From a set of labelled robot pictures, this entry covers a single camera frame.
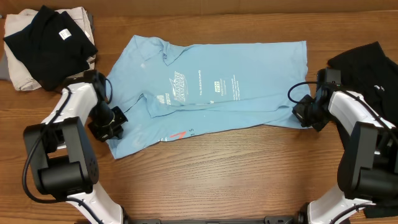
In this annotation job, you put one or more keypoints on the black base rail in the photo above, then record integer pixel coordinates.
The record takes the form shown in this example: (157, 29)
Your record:
(214, 220)

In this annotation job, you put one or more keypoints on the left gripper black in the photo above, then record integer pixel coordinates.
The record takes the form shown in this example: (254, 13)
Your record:
(103, 135)

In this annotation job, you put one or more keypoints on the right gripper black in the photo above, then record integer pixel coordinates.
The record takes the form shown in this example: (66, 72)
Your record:
(306, 114)

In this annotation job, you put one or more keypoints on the light blue printed t-shirt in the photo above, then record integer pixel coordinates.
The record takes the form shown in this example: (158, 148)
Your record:
(169, 92)

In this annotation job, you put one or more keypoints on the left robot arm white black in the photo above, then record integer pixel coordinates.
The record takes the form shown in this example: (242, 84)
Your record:
(61, 165)

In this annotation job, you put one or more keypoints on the beige folded garment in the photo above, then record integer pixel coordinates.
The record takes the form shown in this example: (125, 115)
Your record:
(17, 72)

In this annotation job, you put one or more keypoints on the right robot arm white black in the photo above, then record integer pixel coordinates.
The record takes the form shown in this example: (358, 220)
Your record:
(347, 109)

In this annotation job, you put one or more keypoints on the grey folded garment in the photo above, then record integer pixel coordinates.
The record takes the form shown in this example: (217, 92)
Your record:
(4, 71)

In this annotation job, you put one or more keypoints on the black folded shirt on stack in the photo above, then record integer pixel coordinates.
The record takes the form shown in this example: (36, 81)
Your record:
(52, 48)

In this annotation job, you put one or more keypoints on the black garment pile right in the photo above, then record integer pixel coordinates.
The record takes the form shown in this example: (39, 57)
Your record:
(366, 70)

